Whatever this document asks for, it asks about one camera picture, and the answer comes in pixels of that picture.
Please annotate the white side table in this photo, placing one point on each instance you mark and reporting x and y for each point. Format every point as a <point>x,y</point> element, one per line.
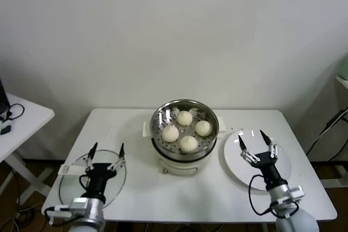
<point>27,118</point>

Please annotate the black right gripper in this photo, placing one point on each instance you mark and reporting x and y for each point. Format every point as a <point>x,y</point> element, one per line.
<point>267,166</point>

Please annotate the small black device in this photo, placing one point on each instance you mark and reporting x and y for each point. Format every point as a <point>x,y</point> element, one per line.
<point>5,130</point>

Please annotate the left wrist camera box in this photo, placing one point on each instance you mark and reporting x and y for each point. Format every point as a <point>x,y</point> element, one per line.
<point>79,205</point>

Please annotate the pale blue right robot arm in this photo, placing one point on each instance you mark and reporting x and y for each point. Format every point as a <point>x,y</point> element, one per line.
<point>296,221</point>

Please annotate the steel perforated steamer basket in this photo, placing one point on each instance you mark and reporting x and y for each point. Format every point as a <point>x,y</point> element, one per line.
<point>168,145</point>

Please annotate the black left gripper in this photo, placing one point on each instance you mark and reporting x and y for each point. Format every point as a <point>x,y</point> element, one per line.
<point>99,177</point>

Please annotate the white rack base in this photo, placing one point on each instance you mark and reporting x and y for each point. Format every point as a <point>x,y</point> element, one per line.
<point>334,182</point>

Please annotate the white steamed baozi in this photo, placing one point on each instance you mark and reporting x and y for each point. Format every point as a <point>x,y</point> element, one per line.
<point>185,118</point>
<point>188,143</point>
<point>170,133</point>
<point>204,128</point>

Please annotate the white round plate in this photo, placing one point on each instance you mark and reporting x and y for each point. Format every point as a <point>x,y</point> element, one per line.
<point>231,161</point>

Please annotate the pale green object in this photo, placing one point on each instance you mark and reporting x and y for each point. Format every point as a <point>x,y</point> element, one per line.
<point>345,66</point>

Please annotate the black monitor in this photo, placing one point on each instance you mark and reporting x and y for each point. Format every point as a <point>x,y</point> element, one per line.
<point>2,97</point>

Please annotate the white electric cooker base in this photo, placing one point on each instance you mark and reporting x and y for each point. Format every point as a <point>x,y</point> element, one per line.
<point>179,165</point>

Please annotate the white shelf board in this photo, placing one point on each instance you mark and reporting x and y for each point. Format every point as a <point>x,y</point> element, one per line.
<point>343,81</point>

